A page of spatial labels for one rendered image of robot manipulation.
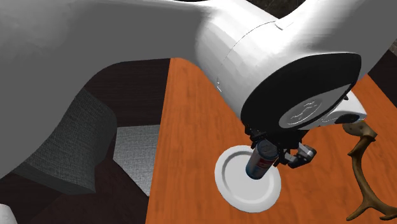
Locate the blue and red drink can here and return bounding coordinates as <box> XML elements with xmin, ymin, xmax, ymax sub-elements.
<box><xmin>245</xmin><ymin>139</ymin><xmax>279</xmax><ymax>180</ymax></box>

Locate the orange wooden table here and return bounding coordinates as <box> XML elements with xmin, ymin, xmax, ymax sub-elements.
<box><xmin>144</xmin><ymin>57</ymin><xmax>397</xmax><ymax>224</ymax></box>

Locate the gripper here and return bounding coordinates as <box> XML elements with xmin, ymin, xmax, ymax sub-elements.
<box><xmin>244</xmin><ymin>125</ymin><xmax>317</xmax><ymax>170</ymax></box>

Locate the brown antler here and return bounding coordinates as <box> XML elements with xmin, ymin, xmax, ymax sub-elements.
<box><xmin>342</xmin><ymin>120</ymin><xmax>397</xmax><ymax>222</ymax></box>

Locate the grey fabric sofa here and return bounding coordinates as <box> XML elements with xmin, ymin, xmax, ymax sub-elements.
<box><xmin>11</xmin><ymin>87</ymin><xmax>161</xmax><ymax>197</ymax></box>

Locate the white plate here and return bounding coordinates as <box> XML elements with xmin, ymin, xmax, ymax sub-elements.
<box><xmin>214</xmin><ymin>144</ymin><xmax>282</xmax><ymax>214</ymax></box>

